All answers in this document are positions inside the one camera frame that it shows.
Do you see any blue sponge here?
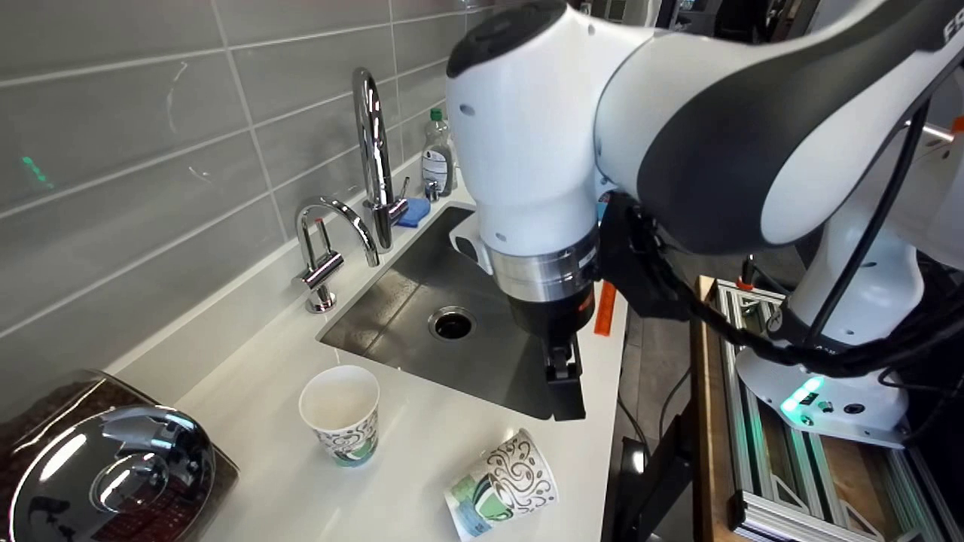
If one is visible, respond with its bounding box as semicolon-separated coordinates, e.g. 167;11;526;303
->
390;195;438;232

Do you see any clear bottle green cap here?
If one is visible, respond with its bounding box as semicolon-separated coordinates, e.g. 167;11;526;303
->
418;107;459;201

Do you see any tall chrome faucet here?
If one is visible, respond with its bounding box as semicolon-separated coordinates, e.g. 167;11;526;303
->
348;68;399;252

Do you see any black sink drain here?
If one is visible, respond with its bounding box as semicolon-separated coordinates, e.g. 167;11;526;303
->
428;305;475;344

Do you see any shiny glass pan lid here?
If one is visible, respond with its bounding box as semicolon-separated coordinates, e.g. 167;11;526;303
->
6;405;221;542

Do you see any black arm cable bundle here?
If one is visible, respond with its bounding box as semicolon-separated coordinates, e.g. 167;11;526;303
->
599;101;964;385

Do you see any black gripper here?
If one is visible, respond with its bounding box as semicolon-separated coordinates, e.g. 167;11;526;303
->
508;290;596;393

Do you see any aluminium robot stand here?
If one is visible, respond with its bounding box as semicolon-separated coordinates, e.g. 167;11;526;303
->
691;274;964;542

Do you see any small chrome faucet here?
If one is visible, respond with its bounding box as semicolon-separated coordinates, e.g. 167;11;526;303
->
293;195;384;318

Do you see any printed paper coffee cup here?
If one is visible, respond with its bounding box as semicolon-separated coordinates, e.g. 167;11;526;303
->
294;362;384;470
444;428;559;542

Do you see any stainless steel sink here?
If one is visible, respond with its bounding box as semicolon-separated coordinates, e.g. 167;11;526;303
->
317;206;589;424

